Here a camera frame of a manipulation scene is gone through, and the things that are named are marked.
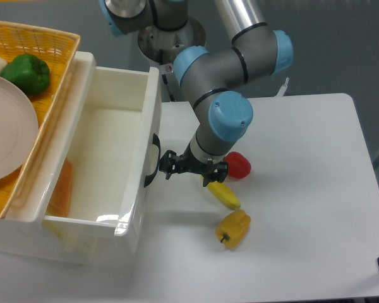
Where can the red bell pepper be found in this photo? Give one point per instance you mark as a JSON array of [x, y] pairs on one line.
[[238, 166]]

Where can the green bell pepper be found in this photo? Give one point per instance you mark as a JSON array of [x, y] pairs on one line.
[[29, 73]]

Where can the white drawer cabinet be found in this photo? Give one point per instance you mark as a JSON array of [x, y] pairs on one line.
[[25, 230]]

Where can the white table clamp bracket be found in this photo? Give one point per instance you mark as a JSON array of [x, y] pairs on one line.
[[283, 88]]

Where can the pink plate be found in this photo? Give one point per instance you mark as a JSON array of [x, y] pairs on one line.
[[18, 127]]

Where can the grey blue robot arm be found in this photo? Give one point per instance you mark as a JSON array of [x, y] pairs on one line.
[[208, 80]]

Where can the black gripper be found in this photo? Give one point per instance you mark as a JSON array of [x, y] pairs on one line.
[[170, 163]]

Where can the white top drawer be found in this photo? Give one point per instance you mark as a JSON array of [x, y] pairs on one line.
[[113, 153]]

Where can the yellow banana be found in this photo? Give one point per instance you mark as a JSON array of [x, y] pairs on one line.
[[223, 193]]

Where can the yellow bell pepper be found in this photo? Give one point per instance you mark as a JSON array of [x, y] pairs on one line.
[[233, 228]]

